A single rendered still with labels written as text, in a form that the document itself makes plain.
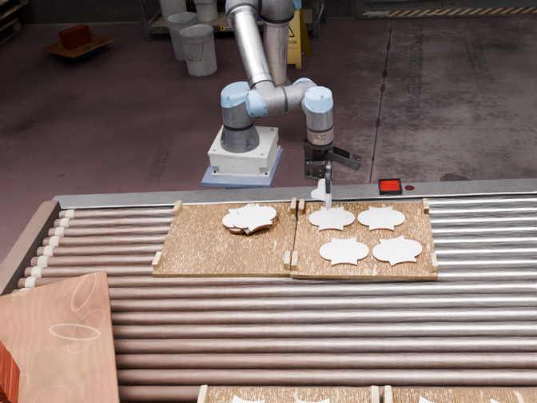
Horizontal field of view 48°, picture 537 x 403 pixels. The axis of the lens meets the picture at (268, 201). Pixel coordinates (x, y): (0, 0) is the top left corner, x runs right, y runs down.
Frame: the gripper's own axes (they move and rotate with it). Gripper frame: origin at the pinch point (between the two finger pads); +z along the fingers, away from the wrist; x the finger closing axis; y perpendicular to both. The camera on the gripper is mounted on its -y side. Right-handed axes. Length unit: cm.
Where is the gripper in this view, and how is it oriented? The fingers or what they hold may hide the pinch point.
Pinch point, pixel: (330, 197)
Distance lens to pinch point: 188.5
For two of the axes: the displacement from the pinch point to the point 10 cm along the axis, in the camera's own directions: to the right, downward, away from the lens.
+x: -1.2, 5.8, -8.1
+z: 1.0, 8.1, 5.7
